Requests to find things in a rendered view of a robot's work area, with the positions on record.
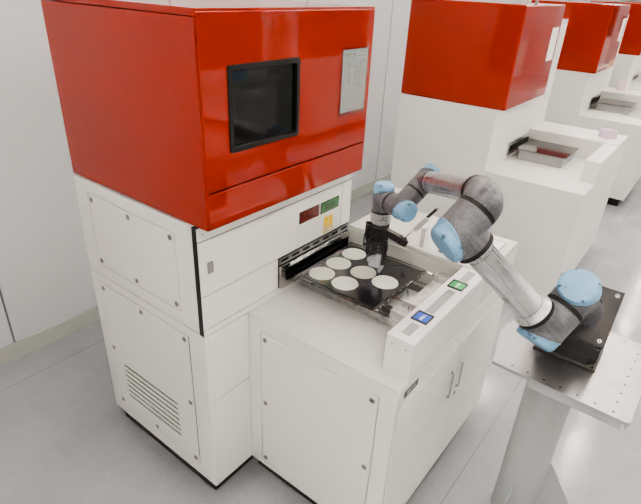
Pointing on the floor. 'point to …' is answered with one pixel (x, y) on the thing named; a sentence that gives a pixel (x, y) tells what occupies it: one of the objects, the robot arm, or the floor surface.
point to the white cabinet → (361, 413)
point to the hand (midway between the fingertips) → (380, 269)
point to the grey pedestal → (533, 455)
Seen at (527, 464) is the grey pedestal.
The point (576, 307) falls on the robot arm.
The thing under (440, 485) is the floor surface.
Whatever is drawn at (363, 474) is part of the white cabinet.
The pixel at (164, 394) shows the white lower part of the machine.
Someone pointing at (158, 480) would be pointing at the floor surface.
